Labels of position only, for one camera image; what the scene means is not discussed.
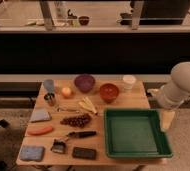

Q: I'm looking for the dark red background bowl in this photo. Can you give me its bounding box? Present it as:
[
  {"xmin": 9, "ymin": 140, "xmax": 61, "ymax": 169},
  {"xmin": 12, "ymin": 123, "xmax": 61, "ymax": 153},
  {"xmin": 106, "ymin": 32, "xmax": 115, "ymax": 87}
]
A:
[{"xmin": 78, "ymin": 16, "xmax": 90, "ymax": 26}]

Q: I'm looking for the blue plastic cup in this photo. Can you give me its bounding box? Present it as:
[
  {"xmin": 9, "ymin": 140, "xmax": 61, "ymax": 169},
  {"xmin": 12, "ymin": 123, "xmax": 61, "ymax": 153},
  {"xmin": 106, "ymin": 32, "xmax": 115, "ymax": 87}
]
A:
[{"xmin": 43, "ymin": 79, "xmax": 55, "ymax": 93}]

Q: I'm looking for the bunch of dark grapes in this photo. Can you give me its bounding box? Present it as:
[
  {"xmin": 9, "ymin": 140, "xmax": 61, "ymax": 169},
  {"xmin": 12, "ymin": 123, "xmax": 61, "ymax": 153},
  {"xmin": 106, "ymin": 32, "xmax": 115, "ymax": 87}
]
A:
[{"xmin": 60, "ymin": 114, "xmax": 91, "ymax": 128}]

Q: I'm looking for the orange carrot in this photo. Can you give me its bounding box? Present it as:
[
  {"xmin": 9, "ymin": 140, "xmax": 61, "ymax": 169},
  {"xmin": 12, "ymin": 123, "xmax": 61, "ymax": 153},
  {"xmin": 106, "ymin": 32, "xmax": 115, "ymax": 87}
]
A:
[{"xmin": 27, "ymin": 126, "xmax": 54, "ymax": 136}]

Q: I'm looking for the black binder clip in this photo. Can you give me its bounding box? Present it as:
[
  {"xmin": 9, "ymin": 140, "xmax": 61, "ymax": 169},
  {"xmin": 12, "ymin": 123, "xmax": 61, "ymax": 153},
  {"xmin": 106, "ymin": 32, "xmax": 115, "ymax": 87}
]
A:
[{"xmin": 51, "ymin": 139, "xmax": 67, "ymax": 154}]

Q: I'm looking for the metal spoon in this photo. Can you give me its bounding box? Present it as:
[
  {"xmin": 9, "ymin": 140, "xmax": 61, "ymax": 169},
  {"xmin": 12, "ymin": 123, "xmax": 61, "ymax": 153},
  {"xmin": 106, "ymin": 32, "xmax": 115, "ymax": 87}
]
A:
[{"xmin": 56, "ymin": 107, "xmax": 80, "ymax": 113}]

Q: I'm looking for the purple bowl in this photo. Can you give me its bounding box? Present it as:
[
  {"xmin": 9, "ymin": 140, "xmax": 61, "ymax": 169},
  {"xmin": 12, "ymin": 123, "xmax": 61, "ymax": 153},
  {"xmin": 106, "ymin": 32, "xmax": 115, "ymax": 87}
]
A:
[{"xmin": 74, "ymin": 74, "xmax": 95, "ymax": 93}]

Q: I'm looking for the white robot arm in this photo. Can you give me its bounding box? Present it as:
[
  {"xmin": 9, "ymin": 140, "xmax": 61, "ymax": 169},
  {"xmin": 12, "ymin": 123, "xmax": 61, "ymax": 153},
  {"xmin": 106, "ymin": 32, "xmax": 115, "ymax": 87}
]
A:
[{"xmin": 156, "ymin": 62, "xmax": 190, "ymax": 132}]

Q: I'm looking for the white paper cup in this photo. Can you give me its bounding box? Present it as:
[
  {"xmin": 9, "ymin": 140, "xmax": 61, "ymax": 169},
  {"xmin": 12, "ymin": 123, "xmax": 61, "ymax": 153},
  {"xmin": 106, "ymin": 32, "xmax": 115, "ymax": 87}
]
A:
[{"xmin": 123, "ymin": 75, "xmax": 136, "ymax": 90}]

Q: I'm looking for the wooden table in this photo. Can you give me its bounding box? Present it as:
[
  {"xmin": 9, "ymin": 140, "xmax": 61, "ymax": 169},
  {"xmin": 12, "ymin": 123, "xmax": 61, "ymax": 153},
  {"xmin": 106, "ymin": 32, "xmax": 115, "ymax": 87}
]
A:
[{"xmin": 16, "ymin": 80, "xmax": 167, "ymax": 166}]

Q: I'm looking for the yellow red apple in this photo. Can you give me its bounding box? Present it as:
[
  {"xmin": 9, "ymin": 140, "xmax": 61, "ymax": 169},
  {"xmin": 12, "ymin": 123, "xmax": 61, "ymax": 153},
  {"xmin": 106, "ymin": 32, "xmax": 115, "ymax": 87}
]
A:
[{"xmin": 61, "ymin": 87, "xmax": 72, "ymax": 98}]

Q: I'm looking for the green plastic tray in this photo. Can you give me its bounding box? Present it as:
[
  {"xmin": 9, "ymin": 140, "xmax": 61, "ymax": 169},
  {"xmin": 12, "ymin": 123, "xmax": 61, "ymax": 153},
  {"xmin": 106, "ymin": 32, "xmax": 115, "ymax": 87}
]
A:
[{"xmin": 104, "ymin": 109, "xmax": 173, "ymax": 159}]

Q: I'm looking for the black background box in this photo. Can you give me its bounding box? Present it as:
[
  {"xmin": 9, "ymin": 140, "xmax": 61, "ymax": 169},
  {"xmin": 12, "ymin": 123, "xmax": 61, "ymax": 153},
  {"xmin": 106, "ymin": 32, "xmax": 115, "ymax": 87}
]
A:
[{"xmin": 120, "ymin": 0, "xmax": 190, "ymax": 25}]

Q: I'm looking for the grey blue triangular sponge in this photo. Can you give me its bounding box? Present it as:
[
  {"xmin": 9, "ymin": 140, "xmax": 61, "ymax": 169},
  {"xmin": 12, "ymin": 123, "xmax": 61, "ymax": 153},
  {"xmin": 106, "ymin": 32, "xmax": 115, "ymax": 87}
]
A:
[{"xmin": 30, "ymin": 108, "xmax": 51, "ymax": 123}]

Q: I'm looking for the yellow banana bunch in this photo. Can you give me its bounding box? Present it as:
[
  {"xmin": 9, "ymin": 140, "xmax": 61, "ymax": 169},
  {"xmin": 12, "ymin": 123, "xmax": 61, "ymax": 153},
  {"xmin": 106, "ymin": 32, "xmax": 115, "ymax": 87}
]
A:
[{"xmin": 78, "ymin": 97, "xmax": 97, "ymax": 114}]

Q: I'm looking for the black rectangular case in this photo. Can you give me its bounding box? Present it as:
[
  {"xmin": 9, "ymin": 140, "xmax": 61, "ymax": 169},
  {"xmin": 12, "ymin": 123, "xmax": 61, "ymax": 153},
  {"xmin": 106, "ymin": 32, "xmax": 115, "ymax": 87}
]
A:
[{"xmin": 72, "ymin": 147, "xmax": 97, "ymax": 160}]

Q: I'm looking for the small metal cup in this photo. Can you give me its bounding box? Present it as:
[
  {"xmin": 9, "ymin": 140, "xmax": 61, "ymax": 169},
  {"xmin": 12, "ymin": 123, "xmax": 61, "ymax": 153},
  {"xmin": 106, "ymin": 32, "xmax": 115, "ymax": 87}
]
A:
[{"xmin": 44, "ymin": 93, "xmax": 56, "ymax": 106}]

